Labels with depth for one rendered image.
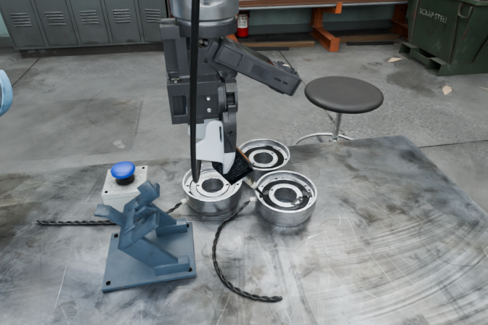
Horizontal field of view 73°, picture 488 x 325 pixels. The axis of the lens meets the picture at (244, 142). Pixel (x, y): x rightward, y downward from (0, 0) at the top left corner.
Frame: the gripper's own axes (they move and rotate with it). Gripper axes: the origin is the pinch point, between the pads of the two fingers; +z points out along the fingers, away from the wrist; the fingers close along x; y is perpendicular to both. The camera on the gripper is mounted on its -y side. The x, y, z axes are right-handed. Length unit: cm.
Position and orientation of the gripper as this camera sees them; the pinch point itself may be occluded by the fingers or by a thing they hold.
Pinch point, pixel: (228, 158)
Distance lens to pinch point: 48.8
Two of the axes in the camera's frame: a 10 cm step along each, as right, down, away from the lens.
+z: 0.0, 8.3, 5.6
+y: -9.8, 1.0, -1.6
